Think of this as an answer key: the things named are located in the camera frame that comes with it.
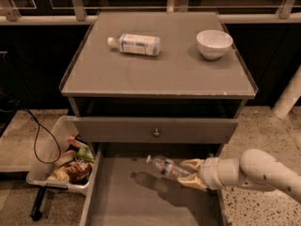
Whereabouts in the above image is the green snack packet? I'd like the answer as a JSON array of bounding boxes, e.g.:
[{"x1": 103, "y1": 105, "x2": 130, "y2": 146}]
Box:
[{"x1": 76, "y1": 146, "x2": 95, "y2": 163}]

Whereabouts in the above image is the black bar on floor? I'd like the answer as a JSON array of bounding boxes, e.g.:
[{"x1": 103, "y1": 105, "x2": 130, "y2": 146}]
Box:
[{"x1": 30, "y1": 186, "x2": 46, "y2": 221}]

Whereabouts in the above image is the grey drawer cabinet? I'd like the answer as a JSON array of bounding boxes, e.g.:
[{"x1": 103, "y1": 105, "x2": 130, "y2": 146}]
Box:
[{"x1": 59, "y1": 10, "x2": 260, "y2": 226}]

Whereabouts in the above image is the grey open middle drawer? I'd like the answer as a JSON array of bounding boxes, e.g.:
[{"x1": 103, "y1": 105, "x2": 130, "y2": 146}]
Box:
[{"x1": 80, "y1": 143, "x2": 224, "y2": 226}]

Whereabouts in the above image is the white ceramic bowl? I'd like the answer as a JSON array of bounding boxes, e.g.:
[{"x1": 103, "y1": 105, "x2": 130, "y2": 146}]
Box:
[{"x1": 197, "y1": 30, "x2": 233, "y2": 60}]

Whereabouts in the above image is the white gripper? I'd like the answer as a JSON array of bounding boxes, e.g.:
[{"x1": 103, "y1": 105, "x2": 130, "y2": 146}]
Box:
[{"x1": 178, "y1": 157, "x2": 224, "y2": 191}]

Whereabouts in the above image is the clear plastic storage bin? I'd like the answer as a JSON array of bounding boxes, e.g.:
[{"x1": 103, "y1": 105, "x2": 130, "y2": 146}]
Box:
[{"x1": 26, "y1": 116, "x2": 98, "y2": 195}]

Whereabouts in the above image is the metal railing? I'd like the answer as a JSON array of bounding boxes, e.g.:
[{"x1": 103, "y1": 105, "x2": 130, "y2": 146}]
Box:
[{"x1": 0, "y1": 0, "x2": 301, "y2": 24}]

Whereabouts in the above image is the black cable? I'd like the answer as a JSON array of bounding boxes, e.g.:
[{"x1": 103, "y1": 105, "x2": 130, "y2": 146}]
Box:
[{"x1": 24, "y1": 107, "x2": 63, "y2": 164}]

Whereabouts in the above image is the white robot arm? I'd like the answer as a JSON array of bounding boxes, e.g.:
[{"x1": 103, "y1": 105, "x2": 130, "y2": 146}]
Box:
[{"x1": 177, "y1": 149, "x2": 301, "y2": 203}]

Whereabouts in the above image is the round metal drawer knob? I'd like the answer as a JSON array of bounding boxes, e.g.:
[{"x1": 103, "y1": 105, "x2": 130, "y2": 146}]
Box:
[{"x1": 153, "y1": 129, "x2": 161, "y2": 137}]

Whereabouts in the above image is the grey top drawer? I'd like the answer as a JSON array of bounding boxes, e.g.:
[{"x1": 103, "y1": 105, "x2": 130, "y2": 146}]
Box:
[{"x1": 79, "y1": 117, "x2": 238, "y2": 144}]

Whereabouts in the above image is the clear water bottle red label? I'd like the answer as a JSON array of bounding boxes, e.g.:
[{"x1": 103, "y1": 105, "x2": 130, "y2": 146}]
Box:
[{"x1": 146, "y1": 155, "x2": 195, "y2": 181}]

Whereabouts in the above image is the yellow snack item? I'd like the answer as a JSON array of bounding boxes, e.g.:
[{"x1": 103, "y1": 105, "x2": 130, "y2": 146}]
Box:
[{"x1": 48, "y1": 169, "x2": 70, "y2": 182}]

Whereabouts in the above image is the brown snack bag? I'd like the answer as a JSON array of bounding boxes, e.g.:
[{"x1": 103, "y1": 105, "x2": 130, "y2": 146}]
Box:
[{"x1": 64, "y1": 159, "x2": 93, "y2": 183}]

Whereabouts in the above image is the white labelled plastic bottle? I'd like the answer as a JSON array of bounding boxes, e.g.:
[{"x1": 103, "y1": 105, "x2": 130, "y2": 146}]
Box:
[{"x1": 107, "y1": 34, "x2": 161, "y2": 57}]

